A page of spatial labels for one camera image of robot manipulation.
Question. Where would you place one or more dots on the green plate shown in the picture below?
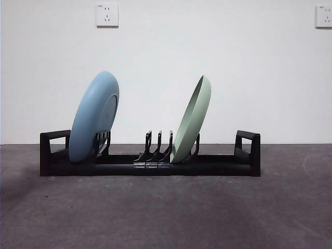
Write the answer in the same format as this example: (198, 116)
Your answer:
(192, 124)

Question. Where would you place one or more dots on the light blue plate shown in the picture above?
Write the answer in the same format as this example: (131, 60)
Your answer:
(90, 116)

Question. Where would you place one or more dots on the black plate rack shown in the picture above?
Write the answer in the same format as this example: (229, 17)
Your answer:
(207, 167)

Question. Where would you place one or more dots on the white wall socket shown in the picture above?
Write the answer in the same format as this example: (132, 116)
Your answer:
(107, 15)
(324, 16)

